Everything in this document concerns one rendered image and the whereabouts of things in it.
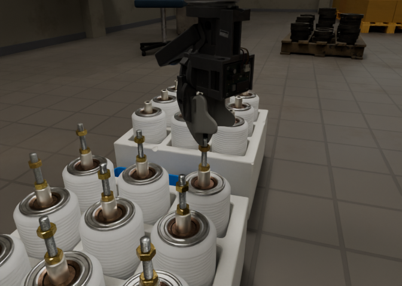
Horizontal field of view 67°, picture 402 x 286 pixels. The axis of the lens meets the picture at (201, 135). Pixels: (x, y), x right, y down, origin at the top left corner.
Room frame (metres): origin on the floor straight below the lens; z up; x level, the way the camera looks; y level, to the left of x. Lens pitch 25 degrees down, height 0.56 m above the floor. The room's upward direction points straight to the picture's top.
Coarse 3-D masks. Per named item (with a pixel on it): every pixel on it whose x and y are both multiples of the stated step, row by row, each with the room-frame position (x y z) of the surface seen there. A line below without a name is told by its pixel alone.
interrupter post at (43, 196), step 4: (48, 184) 0.41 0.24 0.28; (44, 188) 0.40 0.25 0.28; (48, 188) 0.40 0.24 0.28; (36, 192) 0.39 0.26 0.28; (40, 192) 0.39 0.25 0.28; (44, 192) 0.39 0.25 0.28; (48, 192) 0.40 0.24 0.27; (36, 196) 0.39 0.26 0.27; (40, 196) 0.39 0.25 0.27; (44, 196) 0.39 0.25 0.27; (48, 196) 0.40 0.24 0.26; (40, 200) 0.39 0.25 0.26; (44, 200) 0.39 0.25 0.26; (48, 200) 0.40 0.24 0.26; (52, 200) 0.40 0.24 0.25; (40, 204) 0.39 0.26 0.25; (44, 204) 0.39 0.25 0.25; (48, 204) 0.40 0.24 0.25
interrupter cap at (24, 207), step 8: (32, 192) 0.42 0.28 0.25; (56, 192) 0.43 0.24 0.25; (64, 192) 0.42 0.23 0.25; (24, 200) 0.40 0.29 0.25; (32, 200) 0.40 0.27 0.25; (56, 200) 0.41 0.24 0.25; (64, 200) 0.40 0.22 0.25; (24, 208) 0.38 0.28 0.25; (32, 208) 0.38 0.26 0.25; (40, 208) 0.38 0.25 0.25; (48, 208) 0.38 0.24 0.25; (56, 208) 0.38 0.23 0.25; (32, 216) 0.37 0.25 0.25; (40, 216) 0.37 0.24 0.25
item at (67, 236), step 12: (72, 192) 0.43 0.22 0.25; (72, 204) 0.40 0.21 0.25; (24, 216) 0.37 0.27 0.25; (48, 216) 0.37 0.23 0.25; (60, 216) 0.37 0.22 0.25; (72, 216) 0.39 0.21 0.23; (24, 228) 0.36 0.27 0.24; (36, 228) 0.36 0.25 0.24; (60, 228) 0.37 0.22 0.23; (72, 228) 0.38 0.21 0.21; (24, 240) 0.36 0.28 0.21; (36, 240) 0.36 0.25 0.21; (60, 240) 0.37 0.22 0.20; (72, 240) 0.38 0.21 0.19; (36, 252) 0.36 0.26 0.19
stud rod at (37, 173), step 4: (32, 156) 0.40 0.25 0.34; (36, 156) 0.40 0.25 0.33; (32, 160) 0.40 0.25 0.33; (36, 160) 0.40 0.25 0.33; (36, 168) 0.40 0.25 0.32; (36, 172) 0.40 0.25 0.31; (40, 172) 0.40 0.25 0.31; (36, 176) 0.40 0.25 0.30; (40, 176) 0.40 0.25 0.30; (36, 180) 0.40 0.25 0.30; (40, 180) 0.40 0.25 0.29
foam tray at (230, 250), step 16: (176, 192) 0.53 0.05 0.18; (240, 208) 0.47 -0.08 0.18; (144, 224) 0.43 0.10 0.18; (240, 224) 0.43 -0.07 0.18; (224, 240) 0.39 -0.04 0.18; (240, 240) 0.39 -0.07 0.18; (224, 256) 0.36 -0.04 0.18; (240, 256) 0.41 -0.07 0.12; (224, 272) 0.33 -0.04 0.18; (240, 272) 0.44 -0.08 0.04
